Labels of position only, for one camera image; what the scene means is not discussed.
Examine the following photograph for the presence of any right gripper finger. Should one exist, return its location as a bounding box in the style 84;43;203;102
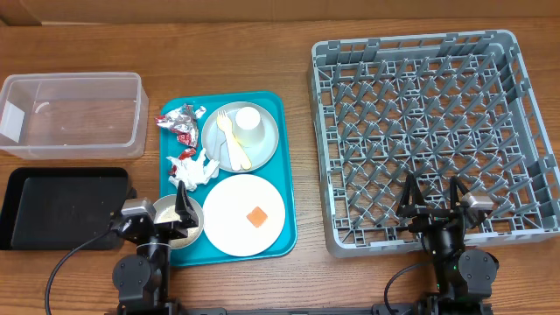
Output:
398;174;425;210
449;176;470;209

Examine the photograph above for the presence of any small grey bowl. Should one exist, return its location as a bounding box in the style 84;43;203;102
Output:
154;194;204;249

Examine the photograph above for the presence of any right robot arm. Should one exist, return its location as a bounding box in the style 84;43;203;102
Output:
397;174;500;314

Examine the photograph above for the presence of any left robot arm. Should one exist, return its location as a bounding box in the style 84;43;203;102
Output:
109;182;200;315

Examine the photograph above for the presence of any grey dishwasher rack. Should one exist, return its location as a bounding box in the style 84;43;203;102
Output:
310;30;559;258

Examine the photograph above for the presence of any large white plate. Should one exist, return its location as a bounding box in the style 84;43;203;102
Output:
203;174;286;257

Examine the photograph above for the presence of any crumpled white napkin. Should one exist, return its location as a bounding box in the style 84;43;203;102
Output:
166;149;220;191

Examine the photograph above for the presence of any small red wrapper piece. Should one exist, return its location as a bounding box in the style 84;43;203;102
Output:
169;148;196;176

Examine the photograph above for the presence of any orange food cube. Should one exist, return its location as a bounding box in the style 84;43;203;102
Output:
247;206;268;228

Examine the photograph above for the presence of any grey round plate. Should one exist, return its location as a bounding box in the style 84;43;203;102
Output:
200;101;279;173

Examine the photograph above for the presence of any teal serving tray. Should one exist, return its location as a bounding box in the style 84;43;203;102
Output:
158;90;298;268

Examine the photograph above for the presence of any crumpled silver red wrapper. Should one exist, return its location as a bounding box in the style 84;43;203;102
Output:
155;103;207;148

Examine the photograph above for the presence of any yellow plastic fork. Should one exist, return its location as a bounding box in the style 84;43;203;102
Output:
217;110;252;172

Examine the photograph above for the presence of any black plastic tray bin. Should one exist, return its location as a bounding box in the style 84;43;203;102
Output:
1;167;137;250

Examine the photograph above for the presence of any white upturned cup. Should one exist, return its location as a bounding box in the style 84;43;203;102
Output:
234;106;264;147

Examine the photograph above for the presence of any clear plastic bin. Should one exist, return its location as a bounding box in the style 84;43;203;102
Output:
1;72;149;160

